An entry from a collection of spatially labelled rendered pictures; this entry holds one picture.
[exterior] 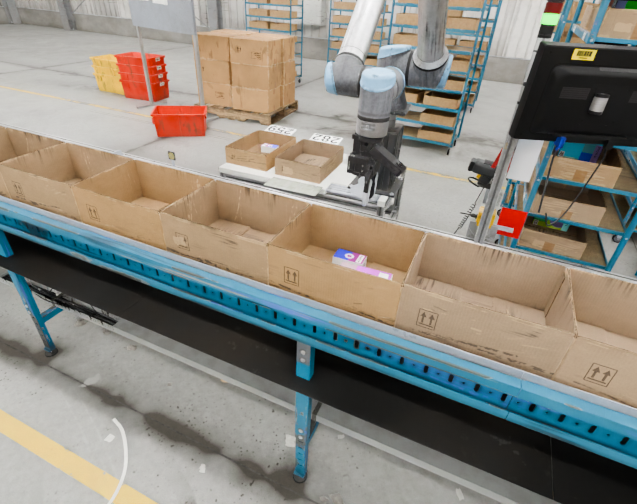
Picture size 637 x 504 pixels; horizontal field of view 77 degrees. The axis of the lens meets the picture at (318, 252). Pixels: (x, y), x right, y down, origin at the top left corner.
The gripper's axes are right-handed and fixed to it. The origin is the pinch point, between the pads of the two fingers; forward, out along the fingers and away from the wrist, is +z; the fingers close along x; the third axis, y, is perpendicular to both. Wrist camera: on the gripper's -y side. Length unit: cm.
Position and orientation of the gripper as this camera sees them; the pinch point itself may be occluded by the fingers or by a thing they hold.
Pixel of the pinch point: (369, 199)
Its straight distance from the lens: 126.7
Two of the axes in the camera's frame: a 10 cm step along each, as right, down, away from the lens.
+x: -4.2, 4.9, -7.7
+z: -0.5, 8.3, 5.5
